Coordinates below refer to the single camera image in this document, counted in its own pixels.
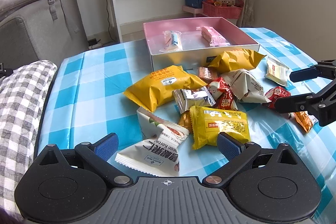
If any orange clear snack packet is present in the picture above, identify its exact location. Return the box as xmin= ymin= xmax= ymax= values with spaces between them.
xmin=292 ymin=111 xmax=318 ymax=133

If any small yellow snack pack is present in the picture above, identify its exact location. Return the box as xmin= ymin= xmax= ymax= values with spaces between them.
xmin=190 ymin=106 xmax=251 ymax=150

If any cream white cake pack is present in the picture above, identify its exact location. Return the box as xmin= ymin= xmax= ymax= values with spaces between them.
xmin=265 ymin=56 xmax=290 ymax=87

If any red snack pack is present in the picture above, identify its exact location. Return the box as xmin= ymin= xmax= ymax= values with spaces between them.
xmin=207 ymin=77 xmax=238 ymax=111
xmin=264 ymin=86 xmax=291 ymax=109

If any white nut snack pack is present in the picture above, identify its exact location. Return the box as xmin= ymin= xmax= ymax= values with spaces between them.
xmin=115 ymin=107 xmax=190 ymax=177

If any gold foil bar wrapper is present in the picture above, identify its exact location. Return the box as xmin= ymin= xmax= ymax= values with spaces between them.
xmin=178 ymin=110 xmax=193 ymax=134

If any silver truffle chocolate pack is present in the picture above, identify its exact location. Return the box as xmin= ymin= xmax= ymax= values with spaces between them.
xmin=172 ymin=86 xmax=216 ymax=114

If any brown wafer biscuit pack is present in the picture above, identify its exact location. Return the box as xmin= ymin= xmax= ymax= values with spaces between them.
xmin=198 ymin=67 xmax=218 ymax=84

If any large yellow sandwich pack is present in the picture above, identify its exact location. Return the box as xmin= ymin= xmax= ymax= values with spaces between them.
xmin=208 ymin=49 xmax=266 ymax=73
xmin=123 ymin=65 xmax=206 ymax=113

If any pink wafer bar wrapper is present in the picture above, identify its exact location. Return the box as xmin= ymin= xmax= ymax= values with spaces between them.
xmin=197 ymin=26 xmax=231 ymax=47

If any clear blue candy packet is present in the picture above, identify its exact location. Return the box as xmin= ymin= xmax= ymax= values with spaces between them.
xmin=160 ymin=31 xmax=183 ymax=53

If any blue checkered tablecloth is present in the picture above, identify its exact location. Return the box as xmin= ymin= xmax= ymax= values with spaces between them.
xmin=38 ymin=28 xmax=335 ymax=223

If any pink plastic basket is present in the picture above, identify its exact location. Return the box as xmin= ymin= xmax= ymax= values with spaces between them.
xmin=202 ymin=1 xmax=242 ymax=19

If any power strip on floor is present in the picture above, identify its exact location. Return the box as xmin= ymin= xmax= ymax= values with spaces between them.
xmin=88 ymin=38 xmax=100 ymax=47

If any pink silver cardboard box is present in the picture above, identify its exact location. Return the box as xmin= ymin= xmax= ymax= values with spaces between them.
xmin=143 ymin=17 xmax=260 ymax=71

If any blue storage bin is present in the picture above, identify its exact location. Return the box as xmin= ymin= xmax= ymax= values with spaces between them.
xmin=185 ymin=0 xmax=206 ymax=9

